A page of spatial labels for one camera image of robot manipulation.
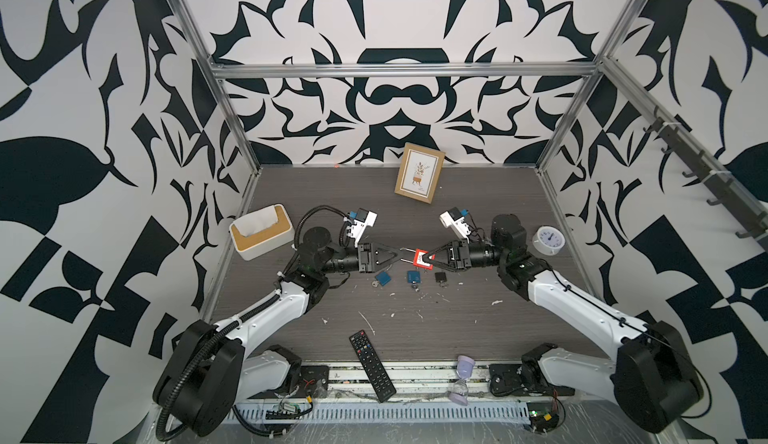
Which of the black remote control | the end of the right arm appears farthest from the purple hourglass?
the end of the right arm

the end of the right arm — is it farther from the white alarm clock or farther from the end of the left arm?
the white alarm clock

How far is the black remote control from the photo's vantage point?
0.73 meters

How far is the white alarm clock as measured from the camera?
98cm

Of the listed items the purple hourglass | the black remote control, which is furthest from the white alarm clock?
the black remote control

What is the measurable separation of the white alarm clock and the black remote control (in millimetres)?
610

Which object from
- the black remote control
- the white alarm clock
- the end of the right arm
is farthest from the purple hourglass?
the white alarm clock

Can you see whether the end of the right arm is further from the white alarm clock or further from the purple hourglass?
the white alarm clock
